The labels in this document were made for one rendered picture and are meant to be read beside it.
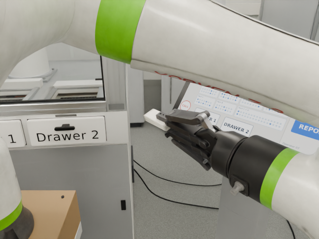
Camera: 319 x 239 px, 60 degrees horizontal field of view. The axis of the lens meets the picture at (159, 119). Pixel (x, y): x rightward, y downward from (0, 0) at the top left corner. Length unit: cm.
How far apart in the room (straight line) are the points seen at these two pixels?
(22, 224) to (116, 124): 55
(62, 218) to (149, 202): 134
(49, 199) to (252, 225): 70
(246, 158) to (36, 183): 104
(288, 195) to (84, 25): 32
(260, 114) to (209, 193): 138
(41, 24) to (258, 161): 31
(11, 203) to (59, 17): 46
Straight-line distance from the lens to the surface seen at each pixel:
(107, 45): 34
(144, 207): 202
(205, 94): 93
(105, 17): 32
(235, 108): 88
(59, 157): 122
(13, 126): 118
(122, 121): 111
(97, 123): 110
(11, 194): 66
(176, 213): 198
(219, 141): 45
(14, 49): 25
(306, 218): 39
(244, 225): 114
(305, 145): 80
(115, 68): 103
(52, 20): 29
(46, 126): 114
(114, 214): 139
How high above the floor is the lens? 138
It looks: 25 degrees down
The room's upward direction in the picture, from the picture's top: straight up
